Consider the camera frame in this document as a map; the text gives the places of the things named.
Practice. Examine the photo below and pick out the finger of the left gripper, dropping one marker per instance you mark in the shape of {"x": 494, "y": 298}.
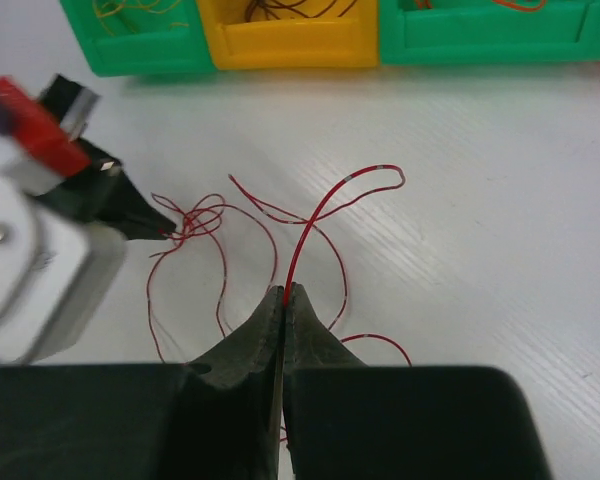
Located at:
{"x": 104, "y": 193}

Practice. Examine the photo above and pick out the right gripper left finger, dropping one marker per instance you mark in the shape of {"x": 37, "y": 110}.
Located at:
{"x": 216, "y": 417}

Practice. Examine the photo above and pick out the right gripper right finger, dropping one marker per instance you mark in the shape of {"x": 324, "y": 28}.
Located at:
{"x": 349, "y": 420}

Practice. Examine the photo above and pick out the leftmost green bin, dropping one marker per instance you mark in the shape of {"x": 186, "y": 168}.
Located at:
{"x": 140, "y": 38}

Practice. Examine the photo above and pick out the green bin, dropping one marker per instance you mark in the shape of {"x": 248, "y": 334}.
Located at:
{"x": 140, "y": 38}
{"x": 488, "y": 32}

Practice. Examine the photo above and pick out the yellow bin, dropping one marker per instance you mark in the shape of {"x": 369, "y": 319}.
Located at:
{"x": 291, "y": 34}

